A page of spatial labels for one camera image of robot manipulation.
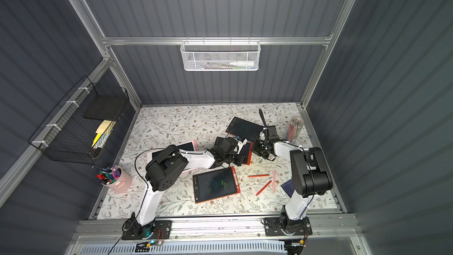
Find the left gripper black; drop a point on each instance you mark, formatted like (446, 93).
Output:
(233, 149)

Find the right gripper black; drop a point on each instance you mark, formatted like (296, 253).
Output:
(263, 145)

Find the red tablet front with scribbles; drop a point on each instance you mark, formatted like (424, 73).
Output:
(215, 184)

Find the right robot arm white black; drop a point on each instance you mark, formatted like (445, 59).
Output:
(310, 177)

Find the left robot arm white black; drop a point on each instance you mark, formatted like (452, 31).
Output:
(156, 185)

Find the pink white writing tablet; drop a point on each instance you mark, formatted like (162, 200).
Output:
(185, 146)

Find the red stylus diagonal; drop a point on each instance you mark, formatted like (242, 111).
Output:
(264, 188)

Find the clear cup of pencils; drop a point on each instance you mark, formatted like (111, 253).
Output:
(294, 128)

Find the dark blue notebook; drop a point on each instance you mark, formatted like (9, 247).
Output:
(288, 188)

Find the white marker in basket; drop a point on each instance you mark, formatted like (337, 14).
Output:
(243, 64)

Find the pink pen cup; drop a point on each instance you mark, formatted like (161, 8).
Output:
(114, 178)

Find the yellow sticky notes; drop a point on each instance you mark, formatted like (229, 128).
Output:
(102, 133)

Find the black pad in basket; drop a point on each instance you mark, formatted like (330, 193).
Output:
(105, 108)

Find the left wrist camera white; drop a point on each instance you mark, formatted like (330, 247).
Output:
(241, 142)

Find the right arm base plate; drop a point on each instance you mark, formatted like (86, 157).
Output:
(281, 226)

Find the white wire mesh basket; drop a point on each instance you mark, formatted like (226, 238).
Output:
(204, 57)

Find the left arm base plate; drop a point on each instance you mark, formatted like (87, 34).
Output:
(156, 230)

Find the black wire wall basket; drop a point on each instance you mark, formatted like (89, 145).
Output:
(68, 136)

